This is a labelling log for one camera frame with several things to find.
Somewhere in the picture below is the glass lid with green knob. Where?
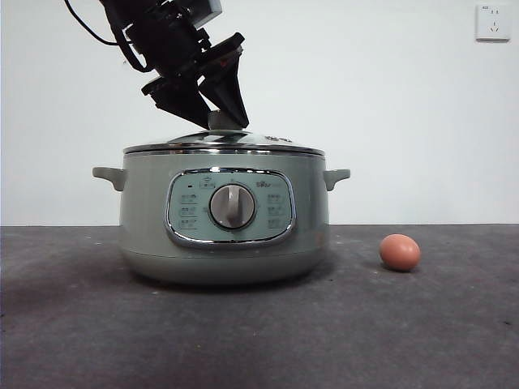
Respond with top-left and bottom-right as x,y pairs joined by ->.
123,110 -> 326,156

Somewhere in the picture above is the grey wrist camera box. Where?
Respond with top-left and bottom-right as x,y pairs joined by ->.
178,0 -> 223,28

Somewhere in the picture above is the green electric cooking pot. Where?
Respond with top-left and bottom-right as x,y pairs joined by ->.
91,151 -> 351,285

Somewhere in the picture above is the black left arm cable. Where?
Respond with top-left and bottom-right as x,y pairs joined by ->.
63,0 -> 148,74

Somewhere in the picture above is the brown egg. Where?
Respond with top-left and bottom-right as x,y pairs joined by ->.
379,233 -> 422,272

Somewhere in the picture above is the white wall socket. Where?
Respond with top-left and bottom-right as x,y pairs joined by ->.
474,3 -> 512,43

